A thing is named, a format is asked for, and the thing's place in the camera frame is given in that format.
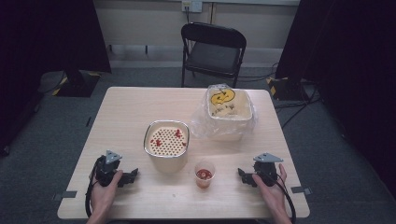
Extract black stand base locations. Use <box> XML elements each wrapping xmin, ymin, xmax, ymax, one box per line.
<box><xmin>51</xmin><ymin>70</ymin><xmax>102</xmax><ymax>98</ymax></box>
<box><xmin>265</xmin><ymin>76</ymin><xmax>311</xmax><ymax>102</ymax></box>

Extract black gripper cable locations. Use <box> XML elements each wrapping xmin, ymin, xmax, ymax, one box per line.
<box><xmin>84</xmin><ymin>157</ymin><xmax>106</xmax><ymax>218</ymax></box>
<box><xmin>271</xmin><ymin>174</ymin><xmax>297</xmax><ymax>224</ymax></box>

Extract red food scraps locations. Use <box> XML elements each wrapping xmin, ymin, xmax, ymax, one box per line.
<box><xmin>150</xmin><ymin>128</ymin><xmax>188</xmax><ymax>147</ymax></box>

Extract black folding chair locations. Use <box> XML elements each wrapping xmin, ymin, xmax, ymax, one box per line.
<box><xmin>180</xmin><ymin>21</ymin><xmax>248</xmax><ymax>89</ymax></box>

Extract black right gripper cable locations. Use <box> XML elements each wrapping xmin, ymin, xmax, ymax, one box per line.
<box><xmin>271</xmin><ymin>174</ymin><xmax>297</xmax><ymax>224</ymax></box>

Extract yellow peel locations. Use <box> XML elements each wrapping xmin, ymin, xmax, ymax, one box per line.
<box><xmin>210</xmin><ymin>88</ymin><xmax>236</xmax><ymax>106</ymax></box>

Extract person's left hand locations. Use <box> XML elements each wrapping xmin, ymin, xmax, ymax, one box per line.
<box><xmin>89</xmin><ymin>170</ymin><xmax>124</xmax><ymax>217</ymax></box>

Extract white wall socket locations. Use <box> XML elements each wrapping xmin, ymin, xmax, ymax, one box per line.
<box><xmin>181</xmin><ymin>0</ymin><xmax>204</xmax><ymax>14</ymax></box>

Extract dark curtain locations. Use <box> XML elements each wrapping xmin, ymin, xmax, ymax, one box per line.
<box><xmin>275</xmin><ymin>0</ymin><xmax>396</xmax><ymax>200</ymax></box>
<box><xmin>0</xmin><ymin>0</ymin><xmax>112</xmax><ymax>157</ymax></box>

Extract black floor cables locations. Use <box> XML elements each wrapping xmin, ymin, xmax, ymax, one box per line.
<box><xmin>237</xmin><ymin>62</ymin><xmax>322</xmax><ymax>129</ymax></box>

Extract beige container with perforated strainer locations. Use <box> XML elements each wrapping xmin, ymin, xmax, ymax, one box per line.
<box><xmin>143</xmin><ymin>119</ymin><xmax>191</xmax><ymax>175</ymax></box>

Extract beige trash bin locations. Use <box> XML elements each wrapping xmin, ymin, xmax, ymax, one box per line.
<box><xmin>205</xmin><ymin>88</ymin><xmax>254</xmax><ymax>143</ymax></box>

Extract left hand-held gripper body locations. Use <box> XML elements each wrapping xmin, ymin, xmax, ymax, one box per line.
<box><xmin>92</xmin><ymin>149</ymin><xmax>123</xmax><ymax>188</ymax></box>

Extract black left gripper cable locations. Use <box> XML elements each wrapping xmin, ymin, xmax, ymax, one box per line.
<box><xmin>84</xmin><ymin>157</ymin><xmax>106</xmax><ymax>218</ymax></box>

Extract person's right hand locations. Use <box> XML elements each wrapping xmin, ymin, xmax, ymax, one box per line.
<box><xmin>251</xmin><ymin>163</ymin><xmax>290</xmax><ymax>217</ymax></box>

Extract clear plastic cup red sauce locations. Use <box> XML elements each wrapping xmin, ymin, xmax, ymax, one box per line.
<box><xmin>193</xmin><ymin>161</ymin><xmax>217</xmax><ymax>189</ymax></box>

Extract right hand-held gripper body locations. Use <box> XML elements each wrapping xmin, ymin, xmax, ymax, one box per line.
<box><xmin>252</xmin><ymin>152</ymin><xmax>285</xmax><ymax>188</ymax></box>

